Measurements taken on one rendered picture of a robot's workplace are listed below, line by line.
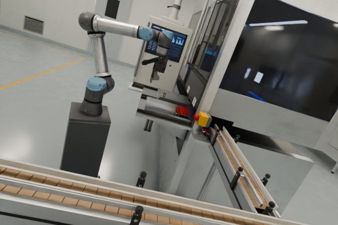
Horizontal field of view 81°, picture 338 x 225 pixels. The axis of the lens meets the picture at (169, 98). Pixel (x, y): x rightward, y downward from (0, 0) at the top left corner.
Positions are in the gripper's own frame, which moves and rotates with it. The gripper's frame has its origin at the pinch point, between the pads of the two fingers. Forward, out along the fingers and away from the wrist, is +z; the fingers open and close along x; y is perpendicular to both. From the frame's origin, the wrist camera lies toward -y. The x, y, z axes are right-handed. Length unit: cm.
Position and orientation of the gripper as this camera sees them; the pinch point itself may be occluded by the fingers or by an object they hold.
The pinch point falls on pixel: (150, 81)
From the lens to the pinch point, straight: 139.5
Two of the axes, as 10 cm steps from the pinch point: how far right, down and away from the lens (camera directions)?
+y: 9.5, 2.8, 1.4
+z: -3.1, 9.0, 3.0
